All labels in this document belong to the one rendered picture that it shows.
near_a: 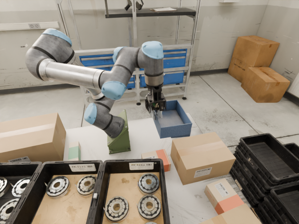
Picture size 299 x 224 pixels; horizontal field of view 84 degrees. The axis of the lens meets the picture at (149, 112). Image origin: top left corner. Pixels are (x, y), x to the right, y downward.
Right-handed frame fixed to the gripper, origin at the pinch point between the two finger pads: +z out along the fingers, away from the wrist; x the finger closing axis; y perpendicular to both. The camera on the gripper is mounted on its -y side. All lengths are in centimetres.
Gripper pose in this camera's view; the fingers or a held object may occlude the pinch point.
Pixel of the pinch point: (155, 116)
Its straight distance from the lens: 81.9
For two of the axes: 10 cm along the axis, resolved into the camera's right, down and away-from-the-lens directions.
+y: 1.9, 6.0, -7.8
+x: 9.8, -1.7, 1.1
